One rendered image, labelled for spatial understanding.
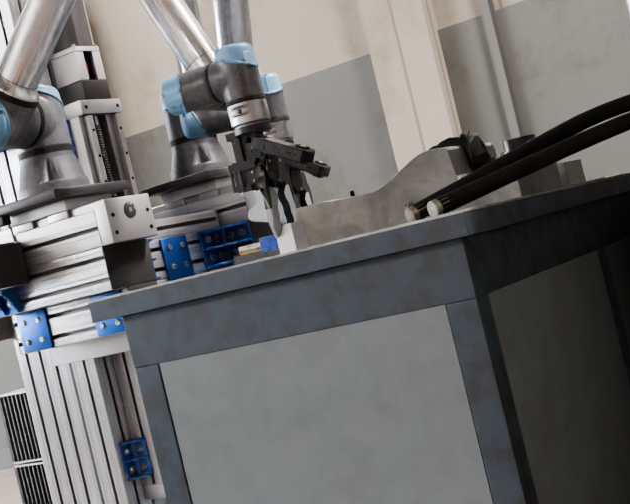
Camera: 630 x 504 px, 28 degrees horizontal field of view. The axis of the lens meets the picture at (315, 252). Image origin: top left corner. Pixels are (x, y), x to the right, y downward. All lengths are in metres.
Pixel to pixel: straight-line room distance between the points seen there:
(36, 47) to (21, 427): 1.07
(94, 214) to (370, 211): 0.56
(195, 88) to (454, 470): 0.90
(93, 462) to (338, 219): 0.84
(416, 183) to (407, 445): 0.74
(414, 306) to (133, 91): 4.74
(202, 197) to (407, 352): 1.24
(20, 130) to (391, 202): 0.76
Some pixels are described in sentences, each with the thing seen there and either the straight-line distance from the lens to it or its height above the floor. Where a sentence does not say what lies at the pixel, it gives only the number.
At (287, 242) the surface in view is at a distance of 2.30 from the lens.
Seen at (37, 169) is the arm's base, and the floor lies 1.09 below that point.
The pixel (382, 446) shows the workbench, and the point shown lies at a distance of 1.93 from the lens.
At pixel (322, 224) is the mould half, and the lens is 2.59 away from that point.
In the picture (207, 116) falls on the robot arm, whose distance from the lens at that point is 2.83.
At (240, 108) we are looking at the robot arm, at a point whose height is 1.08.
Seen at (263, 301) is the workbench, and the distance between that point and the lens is 1.97.
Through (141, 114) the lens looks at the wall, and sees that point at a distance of 6.47.
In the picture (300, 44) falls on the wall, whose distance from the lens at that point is 5.86.
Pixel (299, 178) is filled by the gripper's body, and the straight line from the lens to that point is 2.77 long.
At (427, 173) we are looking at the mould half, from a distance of 2.48.
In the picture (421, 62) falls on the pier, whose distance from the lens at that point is 5.41.
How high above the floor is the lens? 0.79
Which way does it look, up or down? level
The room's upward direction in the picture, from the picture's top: 14 degrees counter-clockwise
